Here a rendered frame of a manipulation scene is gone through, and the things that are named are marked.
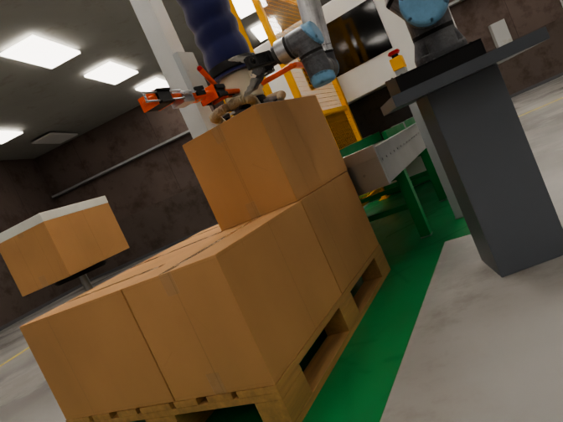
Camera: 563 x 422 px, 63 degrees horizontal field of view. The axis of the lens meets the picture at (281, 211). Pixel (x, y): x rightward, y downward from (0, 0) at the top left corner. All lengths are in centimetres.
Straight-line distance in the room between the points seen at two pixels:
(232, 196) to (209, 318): 69
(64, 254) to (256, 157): 154
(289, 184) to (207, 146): 39
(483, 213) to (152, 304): 117
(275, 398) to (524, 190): 110
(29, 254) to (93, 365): 142
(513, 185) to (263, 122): 92
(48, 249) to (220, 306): 183
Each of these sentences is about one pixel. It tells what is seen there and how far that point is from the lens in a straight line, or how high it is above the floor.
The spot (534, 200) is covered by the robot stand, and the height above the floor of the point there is 22.
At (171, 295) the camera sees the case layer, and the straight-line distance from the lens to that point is 141.
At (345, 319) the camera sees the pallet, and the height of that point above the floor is 7.
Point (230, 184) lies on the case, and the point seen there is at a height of 71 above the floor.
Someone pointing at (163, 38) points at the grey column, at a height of 190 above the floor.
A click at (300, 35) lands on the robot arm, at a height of 108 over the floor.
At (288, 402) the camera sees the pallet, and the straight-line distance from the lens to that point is 140.
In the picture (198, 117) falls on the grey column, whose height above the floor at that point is 129.
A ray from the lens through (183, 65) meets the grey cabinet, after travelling 357.
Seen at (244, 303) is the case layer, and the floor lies 38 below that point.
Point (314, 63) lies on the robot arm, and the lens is 171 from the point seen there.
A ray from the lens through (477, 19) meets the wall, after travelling 1330.
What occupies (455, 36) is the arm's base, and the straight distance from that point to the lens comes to 183.
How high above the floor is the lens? 67
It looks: 4 degrees down
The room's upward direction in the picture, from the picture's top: 24 degrees counter-clockwise
